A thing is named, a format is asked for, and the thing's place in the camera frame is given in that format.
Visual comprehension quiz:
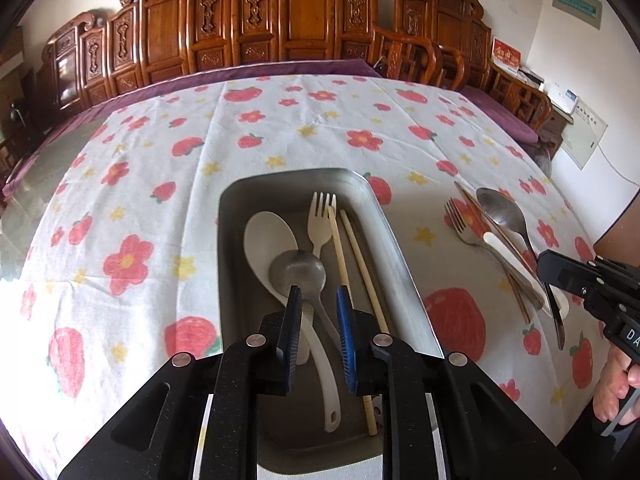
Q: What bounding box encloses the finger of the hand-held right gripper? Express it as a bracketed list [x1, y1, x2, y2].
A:
[536, 250, 602, 311]
[594, 256, 640, 285]

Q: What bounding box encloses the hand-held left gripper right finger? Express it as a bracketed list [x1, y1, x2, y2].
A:
[336, 285, 568, 480]

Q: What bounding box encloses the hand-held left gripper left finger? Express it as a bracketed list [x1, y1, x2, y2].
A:
[57, 285, 303, 480]

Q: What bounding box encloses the short metal spoon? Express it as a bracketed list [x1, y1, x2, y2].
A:
[268, 250, 346, 356]

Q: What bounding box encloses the small white plastic utensil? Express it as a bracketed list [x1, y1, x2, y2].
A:
[482, 231, 570, 317]

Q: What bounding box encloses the rectangular metal tray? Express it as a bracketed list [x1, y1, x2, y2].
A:
[217, 167, 446, 480]

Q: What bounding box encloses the large white plastic spoon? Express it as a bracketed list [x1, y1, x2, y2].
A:
[243, 211, 342, 433]

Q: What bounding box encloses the long metal spoon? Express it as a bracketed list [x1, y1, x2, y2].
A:
[476, 187, 566, 351]

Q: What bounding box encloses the beige plastic fork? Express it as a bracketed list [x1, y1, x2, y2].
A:
[309, 191, 338, 261]

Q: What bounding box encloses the metal fork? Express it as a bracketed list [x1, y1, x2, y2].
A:
[445, 197, 545, 311]

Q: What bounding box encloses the person's right hand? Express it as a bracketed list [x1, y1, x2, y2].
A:
[592, 345, 640, 423]

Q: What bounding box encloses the wooden side table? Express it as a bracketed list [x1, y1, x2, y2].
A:
[537, 80, 574, 147]

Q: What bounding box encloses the white blue device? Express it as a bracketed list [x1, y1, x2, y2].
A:
[547, 87, 576, 113]

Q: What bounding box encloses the purple armchair cushion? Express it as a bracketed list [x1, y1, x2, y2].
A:
[460, 85, 538, 143]

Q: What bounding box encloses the strawberry flower print tablecloth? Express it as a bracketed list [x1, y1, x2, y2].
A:
[0, 75, 613, 480]

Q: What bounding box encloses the red card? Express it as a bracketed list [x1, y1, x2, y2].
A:
[492, 37, 521, 68]

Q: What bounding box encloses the carved wooden armchair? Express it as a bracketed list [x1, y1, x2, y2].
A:
[372, 0, 553, 133]

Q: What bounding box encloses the carved wooden sofa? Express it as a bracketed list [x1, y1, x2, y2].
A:
[40, 0, 396, 116]

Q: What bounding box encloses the white wall cable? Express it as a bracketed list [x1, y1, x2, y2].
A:
[592, 144, 640, 182]

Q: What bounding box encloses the beige wall panel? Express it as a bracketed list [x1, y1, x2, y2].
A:
[560, 107, 608, 170]

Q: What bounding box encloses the grey wall box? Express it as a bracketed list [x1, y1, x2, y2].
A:
[552, 0, 603, 31]

